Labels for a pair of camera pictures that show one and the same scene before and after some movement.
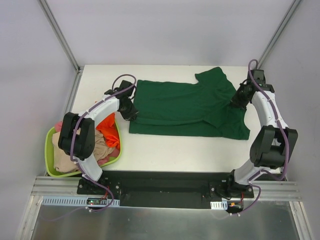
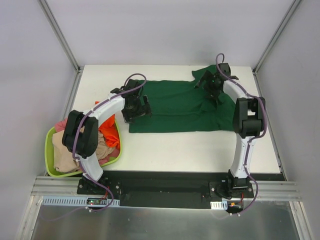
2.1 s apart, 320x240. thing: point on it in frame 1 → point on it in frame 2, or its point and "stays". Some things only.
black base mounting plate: x=163 y=189 stays
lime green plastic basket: x=49 y=153 stays
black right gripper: x=238 y=100 → x=208 y=83
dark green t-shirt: x=203 y=108 stays
